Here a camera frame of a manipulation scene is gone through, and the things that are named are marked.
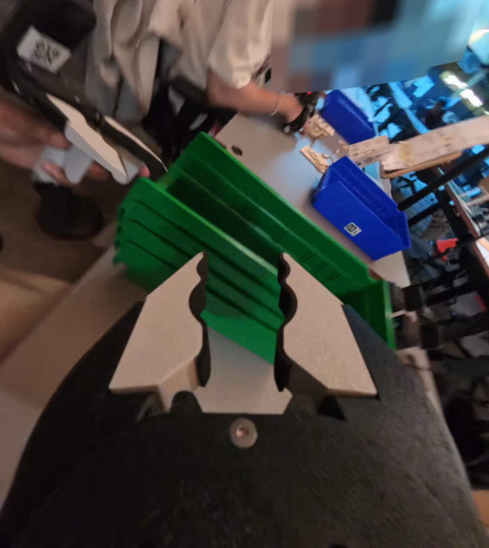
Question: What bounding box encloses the grey desk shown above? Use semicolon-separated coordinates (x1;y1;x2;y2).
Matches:
0;112;444;548

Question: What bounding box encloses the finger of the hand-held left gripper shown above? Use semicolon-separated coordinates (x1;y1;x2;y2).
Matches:
47;94;141;186
99;114;169;177

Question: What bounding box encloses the blue plastic bin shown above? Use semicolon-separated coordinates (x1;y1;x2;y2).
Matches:
311;155;413;262
318;89;377;145

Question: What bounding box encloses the tan wooden part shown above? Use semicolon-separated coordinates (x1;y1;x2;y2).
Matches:
299;145;333;175
305;115;336;138

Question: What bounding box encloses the tan instruction board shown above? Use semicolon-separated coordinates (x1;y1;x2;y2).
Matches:
347;104;489;180

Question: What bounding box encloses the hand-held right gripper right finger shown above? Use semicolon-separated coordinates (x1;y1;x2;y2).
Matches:
273;252;379;399

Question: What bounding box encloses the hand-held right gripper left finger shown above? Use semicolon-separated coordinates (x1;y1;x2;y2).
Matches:
108;251;212;414

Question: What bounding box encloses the person's left hand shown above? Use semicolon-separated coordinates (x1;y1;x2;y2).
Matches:
0;95;110;186

